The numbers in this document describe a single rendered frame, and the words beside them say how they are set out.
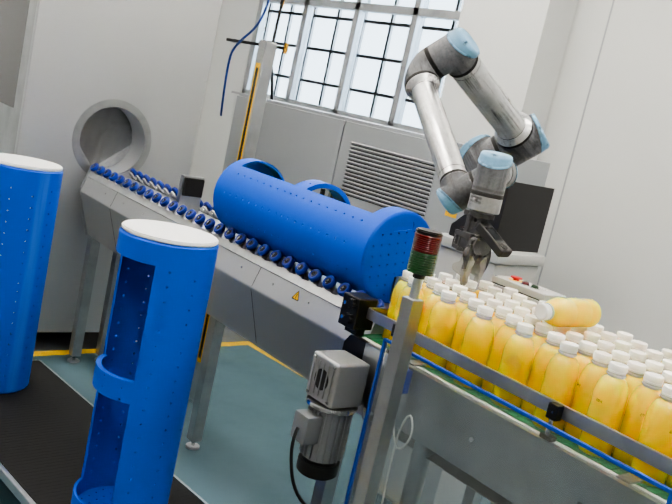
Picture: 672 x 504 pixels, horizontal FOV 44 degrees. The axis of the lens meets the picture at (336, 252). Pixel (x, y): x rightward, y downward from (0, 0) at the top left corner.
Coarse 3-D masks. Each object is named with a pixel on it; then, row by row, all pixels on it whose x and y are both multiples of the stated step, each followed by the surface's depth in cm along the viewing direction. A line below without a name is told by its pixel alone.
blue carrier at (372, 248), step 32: (256, 160) 301; (224, 192) 294; (256, 192) 280; (288, 192) 269; (224, 224) 302; (256, 224) 278; (288, 224) 263; (320, 224) 251; (352, 224) 241; (384, 224) 236; (416, 224) 244; (320, 256) 251; (352, 256) 238; (384, 256) 239; (352, 288) 249; (384, 288) 243
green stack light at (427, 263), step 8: (416, 256) 183; (424, 256) 182; (432, 256) 183; (408, 264) 185; (416, 264) 183; (424, 264) 183; (432, 264) 183; (416, 272) 183; (424, 272) 183; (432, 272) 184
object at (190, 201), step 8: (184, 176) 336; (192, 176) 339; (184, 184) 336; (192, 184) 338; (200, 184) 340; (184, 192) 336; (192, 192) 339; (200, 192) 341; (176, 200) 339; (184, 200) 339; (192, 200) 342; (200, 200) 344; (192, 208) 343
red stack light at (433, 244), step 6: (414, 234) 185; (420, 234) 183; (414, 240) 184; (420, 240) 182; (426, 240) 182; (432, 240) 182; (438, 240) 183; (414, 246) 184; (420, 246) 182; (426, 246) 182; (432, 246) 182; (438, 246) 183; (426, 252) 182; (432, 252) 183; (438, 252) 184
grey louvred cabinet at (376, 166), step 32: (288, 128) 512; (320, 128) 491; (352, 128) 472; (384, 128) 457; (224, 160) 558; (288, 160) 511; (320, 160) 490; (352, 160) 471; (384, 160) 453; (416, 160) 436; (320, 192) 486; (352, 192) 470; (384, 192) 451; (416, 192) 436; (448, 224) 420
